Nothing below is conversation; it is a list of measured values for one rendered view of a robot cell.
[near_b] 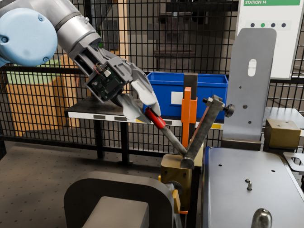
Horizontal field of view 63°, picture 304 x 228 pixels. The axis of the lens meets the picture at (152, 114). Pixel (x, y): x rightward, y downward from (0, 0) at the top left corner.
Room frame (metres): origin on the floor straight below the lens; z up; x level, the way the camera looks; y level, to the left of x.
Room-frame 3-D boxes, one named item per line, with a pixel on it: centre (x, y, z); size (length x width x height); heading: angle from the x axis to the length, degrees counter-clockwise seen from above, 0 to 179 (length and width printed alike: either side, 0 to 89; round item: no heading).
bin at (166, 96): (0.93, -0.13, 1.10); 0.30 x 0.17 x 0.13; 79
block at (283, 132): (0.71, -0.40, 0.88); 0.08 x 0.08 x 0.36; 78
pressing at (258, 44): (0.72, -0.29, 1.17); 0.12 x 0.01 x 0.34; 78
